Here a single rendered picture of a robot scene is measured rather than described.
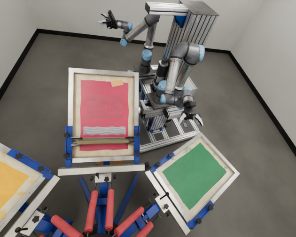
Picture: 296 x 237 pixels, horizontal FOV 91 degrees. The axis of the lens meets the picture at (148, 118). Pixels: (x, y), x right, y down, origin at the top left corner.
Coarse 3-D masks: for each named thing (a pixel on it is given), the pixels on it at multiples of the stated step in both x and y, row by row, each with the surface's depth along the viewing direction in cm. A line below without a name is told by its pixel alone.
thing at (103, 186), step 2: (100, 182) 118; (102, 182) 118; (104, 182) 119; (106, 182) 119; (100, 184) 118; (102, 184) 118; (104, 184) 119; (106, 184) 119; (100, 186) 118; (102, 186) 118; (104, 186) 119; (106, 186) 119; (100, 188) 118; (102, 188) 118; (104, 188) 119; (106, 188) 119; (100, 190) 118; (102, 190) 118; (104, 190) 119; (106, 190) 119; (100, 192) 118; (102, 192) 118; (104, 192) 119; (106, 192) 119; (100, 194) 118
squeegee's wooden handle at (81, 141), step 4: (80, 140) 116; (84, 140) 116; (88, 140) 116; (92, 140) 116; (96, 140) 117; (100, 140) 117; (104, 140) 118; (108, 140) 118; (112, 140) 119; (116, 140) 119; (120, 140) 120; (124, 140) 121; (128, 140) 121
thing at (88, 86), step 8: (88, 80) 126; (88, 88) 126; (96, 88) 127; (104, 88) 128; (80, 104) 124; (80, 112) 124; (80, 120) 124; (88, 120) 125; (96, 120) 127; (104, 120) 128; (80, 128) 124; (80, 136) 124; (88, 136) 125; (96, 136) 126; (104, 136) 128; (88, 144) 125; (96, 144) 126; (104, 144) 128
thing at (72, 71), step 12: (72, 72) 120; (84, 72) 122; (96, 72) 124; (108, 72) 126; (120, 72) 128; (132, 72) 130; (72, 84) 120; (72, 96) 120; (72, 108) 120; (72, 120) 120; (72, 156) 120; (96, 156) 126; (108, 156) 126; (120, 156) 127; (132, 156) 129
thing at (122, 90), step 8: (112, 88) 130; (120, 88) 131; (128, 88) 133; (128, 112) 132; (112, 120) 129; (120, 120) 131; (112, 136) 129; (120, 136) 130; (112, 144) 129; (120, 144) 130
